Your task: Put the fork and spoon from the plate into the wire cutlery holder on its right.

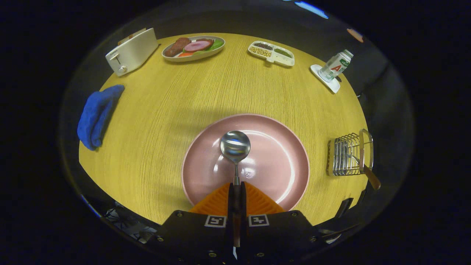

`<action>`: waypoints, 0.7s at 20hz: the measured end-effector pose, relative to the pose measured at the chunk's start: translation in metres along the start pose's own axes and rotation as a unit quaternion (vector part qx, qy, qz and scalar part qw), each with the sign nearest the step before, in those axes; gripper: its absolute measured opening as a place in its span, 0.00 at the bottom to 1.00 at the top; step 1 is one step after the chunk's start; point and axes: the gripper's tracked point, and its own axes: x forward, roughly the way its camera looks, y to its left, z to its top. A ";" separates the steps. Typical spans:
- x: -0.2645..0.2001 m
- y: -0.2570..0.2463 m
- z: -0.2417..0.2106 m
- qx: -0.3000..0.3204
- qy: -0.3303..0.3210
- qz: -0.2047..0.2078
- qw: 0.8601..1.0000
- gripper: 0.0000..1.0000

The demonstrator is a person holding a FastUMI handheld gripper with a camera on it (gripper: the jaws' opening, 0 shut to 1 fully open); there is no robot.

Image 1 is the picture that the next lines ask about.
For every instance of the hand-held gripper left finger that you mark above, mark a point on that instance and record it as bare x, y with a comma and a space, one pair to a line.
191, 235

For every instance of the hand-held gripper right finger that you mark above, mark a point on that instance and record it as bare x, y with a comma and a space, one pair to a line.
279, 235

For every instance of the black table clamp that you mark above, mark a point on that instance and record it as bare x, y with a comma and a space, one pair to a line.
344, 208

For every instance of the pink plate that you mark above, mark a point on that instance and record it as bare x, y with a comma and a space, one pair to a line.
279, 162

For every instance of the blue cloth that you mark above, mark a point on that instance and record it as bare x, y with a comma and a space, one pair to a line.
95, 114

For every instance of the white square coaster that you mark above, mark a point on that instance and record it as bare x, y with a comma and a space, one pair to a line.
331, 85

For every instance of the grey food plate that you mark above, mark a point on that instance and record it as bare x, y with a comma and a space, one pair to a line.
195, 58

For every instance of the white drink bottle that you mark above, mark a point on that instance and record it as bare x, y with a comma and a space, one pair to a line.
335, 66

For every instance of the orange carrot slice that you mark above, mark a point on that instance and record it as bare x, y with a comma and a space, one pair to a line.
185, 54

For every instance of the white divided bean dish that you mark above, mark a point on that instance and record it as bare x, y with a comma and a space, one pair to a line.
272, 54

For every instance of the brown sausage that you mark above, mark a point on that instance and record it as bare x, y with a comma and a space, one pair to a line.
176, 47

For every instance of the white toaster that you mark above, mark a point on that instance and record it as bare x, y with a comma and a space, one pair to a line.
134, 55

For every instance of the pink ham slice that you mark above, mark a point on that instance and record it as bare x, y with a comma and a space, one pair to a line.
198, 45

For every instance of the green lettuce leaf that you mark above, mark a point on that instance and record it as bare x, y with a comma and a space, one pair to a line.
217, 45

